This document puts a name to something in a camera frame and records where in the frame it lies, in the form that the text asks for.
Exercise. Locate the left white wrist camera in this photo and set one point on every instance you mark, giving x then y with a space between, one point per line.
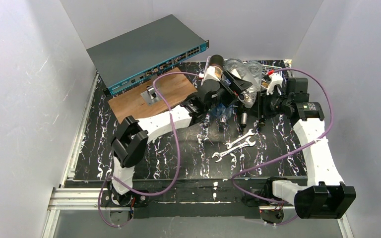
211 73

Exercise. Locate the small silver wrench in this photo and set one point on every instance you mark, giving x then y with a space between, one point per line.
248 134

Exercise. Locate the silver metal stand bracket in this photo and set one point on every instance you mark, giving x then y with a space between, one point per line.
149 95

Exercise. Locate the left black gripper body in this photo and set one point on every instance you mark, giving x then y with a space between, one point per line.
231 87

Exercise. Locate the wooden board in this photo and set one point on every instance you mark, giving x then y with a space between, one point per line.
142 101

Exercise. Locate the dark wine bottle gold label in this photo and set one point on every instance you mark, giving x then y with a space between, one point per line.
216 61

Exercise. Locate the clear liquor bottle black cap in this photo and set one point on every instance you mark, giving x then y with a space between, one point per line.
251 93

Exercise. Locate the white wire wine rack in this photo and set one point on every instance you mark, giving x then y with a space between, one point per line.
266 68

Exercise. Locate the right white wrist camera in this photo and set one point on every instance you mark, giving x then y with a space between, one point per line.
275 80

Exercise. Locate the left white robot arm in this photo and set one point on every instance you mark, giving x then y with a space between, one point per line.
133 135

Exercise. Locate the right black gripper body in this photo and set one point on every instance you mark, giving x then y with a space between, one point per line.
263 105

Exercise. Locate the clear bottle white cap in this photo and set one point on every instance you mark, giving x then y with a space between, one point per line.
255 69

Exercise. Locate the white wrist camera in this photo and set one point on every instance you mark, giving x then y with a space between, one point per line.
211 73
275 80

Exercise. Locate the black base frame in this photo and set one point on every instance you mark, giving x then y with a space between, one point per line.
193 198

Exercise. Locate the grey network switch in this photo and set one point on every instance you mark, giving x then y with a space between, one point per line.
134 57

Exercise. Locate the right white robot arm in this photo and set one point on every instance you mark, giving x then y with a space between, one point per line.
326 196

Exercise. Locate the large silver wrench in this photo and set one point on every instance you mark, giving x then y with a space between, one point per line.
220 155

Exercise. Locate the dark green lower wine bottle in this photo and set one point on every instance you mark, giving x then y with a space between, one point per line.
243 119

